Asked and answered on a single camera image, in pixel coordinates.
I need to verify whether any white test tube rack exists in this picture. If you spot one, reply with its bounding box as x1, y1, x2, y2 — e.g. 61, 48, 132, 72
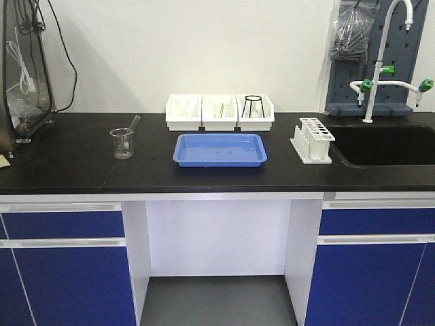
290, 117, 335, 164

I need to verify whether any metal and glass apparatus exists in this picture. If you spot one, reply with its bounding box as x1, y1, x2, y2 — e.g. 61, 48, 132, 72
1, 1, 55, 159

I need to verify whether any clear beaker with spatulas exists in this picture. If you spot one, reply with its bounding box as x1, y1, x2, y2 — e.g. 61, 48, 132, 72
215, 103, 227, 118

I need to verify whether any blue cabinet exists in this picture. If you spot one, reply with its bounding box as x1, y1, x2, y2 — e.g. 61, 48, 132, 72
304, 208, 434, 325
1, 210, 137, 325

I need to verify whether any glass beaker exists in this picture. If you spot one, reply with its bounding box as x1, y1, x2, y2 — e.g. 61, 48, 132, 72
109, 128, 134, 160

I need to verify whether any plastic bag of pegs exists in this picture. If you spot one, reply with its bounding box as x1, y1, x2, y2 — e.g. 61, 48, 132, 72
329, 1, 380, 63

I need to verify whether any white storage bin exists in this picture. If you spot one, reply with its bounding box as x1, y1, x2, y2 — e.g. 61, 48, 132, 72
165, 94, 202, 131
201, 94, 238, 131
235, 94, 275, 131

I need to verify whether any middle white storage bin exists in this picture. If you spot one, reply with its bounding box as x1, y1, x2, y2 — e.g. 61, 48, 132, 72
201, 94, 238, 131

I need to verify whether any glass flask in bin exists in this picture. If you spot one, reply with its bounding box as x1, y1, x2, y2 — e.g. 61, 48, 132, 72
247, 100, 263, 118

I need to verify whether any black power cable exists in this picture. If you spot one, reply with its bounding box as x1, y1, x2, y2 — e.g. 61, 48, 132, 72
46, 0, 78, 113

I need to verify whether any white gooseneck lab faucet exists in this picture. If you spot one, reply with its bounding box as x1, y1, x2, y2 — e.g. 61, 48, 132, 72
349, 0, 434, 124

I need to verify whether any blue left cabinet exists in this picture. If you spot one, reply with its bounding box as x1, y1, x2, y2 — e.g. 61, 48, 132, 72
1, 210, 137, 325

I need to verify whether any right white storage bin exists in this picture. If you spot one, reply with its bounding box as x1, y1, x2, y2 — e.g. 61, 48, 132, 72
235, 94, 275, 131

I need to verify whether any black wire tripod stand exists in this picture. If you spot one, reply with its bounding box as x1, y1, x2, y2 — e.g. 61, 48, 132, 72
242, 94, 265, 118

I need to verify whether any small glassware in bin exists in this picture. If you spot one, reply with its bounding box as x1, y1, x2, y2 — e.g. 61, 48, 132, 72
174, 105, 194, 119

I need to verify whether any yellow sticky note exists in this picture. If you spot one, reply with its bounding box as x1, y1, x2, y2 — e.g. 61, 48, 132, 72
0, 155, 11, 168

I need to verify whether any left white storage bin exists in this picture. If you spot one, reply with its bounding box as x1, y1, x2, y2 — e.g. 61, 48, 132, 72
165, 94, 202, 131

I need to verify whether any blue right cabinet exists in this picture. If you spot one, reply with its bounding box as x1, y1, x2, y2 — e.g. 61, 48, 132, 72
304, 208, 434, 325

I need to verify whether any black lab sink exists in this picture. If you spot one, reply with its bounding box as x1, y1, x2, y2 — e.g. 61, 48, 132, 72
330, 126, 434, 166

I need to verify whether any blue plastic tray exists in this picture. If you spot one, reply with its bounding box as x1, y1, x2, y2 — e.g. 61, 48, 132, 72
173, 133, 268, 167

